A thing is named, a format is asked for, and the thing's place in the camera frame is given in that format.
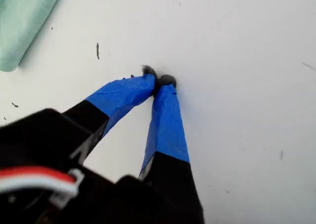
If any green t-shirt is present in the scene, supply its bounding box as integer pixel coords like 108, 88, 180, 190
0, 0, 65, 73

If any red white servo wire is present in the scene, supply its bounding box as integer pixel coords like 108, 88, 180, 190
0, 165, 85, 208

